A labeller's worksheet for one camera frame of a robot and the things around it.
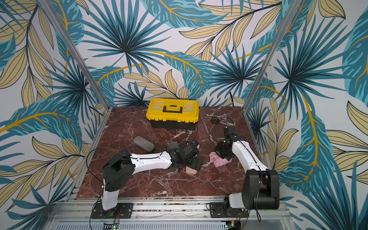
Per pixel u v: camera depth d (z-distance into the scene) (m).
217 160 0.86
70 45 0.81
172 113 0.96
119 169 0.51
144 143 0.95
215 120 1.13
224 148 0.73
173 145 0.95
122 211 0.73
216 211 0.73
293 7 0.69
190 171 0.85
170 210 0.75
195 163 0.77
